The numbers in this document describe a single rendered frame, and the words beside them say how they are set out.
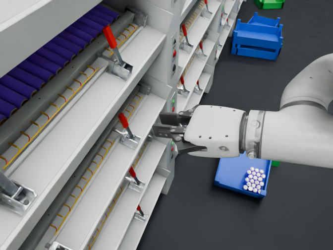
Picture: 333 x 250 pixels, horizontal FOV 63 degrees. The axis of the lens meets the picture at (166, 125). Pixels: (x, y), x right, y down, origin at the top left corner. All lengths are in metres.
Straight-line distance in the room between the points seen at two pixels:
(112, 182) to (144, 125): 0.17
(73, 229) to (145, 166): 0.35
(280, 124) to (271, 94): 1.23
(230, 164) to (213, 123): 0.74
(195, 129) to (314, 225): 0.83
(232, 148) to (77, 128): 0.25
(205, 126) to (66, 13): 0.29
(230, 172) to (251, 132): 0.76
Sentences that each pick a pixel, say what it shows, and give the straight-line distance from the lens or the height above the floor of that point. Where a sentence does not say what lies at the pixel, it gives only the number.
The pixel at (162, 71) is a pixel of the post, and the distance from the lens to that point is 0.70.
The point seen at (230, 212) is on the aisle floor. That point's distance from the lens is 1.15.
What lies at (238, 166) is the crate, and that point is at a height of 0.04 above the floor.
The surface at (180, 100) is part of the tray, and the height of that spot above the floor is 0.33.
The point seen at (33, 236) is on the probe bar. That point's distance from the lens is 0.53.
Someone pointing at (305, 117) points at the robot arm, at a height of 0.71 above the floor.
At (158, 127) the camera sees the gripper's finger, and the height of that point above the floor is 0.62.
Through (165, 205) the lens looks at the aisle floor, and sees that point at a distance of 1.14.
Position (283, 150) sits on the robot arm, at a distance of 0.47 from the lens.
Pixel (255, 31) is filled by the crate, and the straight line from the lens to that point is 2.12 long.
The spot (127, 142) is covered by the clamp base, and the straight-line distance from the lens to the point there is 0.63.
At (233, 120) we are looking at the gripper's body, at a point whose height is 0.67.
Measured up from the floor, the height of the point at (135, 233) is 0.14.
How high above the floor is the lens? 1.01
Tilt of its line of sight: 46 degrees down
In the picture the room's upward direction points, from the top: straight up
